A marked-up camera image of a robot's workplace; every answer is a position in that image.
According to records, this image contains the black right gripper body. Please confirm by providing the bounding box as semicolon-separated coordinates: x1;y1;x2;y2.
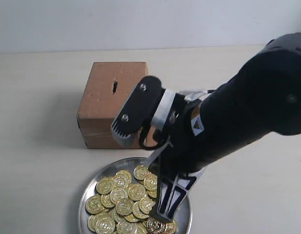
147;90;209;175

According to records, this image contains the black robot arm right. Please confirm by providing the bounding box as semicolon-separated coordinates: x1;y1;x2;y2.
149;32;301;222

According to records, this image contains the brown cardboard slot box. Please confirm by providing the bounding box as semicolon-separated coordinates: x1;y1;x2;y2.
77;61;148;149

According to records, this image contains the gold coin upper right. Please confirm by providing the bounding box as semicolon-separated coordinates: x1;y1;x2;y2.
143;173;157;191

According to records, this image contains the gold coin top of pile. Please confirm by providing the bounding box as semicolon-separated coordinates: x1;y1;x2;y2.
133;164;150;180

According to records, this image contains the round steel plate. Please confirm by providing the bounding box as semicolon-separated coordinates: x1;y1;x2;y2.
78;157;192;234

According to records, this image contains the gold coin centre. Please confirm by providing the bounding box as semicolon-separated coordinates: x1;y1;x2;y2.
128;183;147;201

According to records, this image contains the gold coin bottom right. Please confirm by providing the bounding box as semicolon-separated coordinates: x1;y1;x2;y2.
147;217;166;234

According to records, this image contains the gold coin upper left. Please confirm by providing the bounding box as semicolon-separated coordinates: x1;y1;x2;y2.
96;177;114;195

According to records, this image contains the gold coin bottom left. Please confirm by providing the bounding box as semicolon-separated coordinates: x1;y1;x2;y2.
94;214;115;234

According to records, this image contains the gold coin far left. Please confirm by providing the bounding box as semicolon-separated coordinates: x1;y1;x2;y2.
85;195;104;215

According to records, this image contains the black cable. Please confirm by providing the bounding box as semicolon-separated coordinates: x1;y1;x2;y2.
137;119;170;151

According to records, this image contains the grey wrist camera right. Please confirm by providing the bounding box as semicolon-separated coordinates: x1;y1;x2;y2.
111;76;164;150

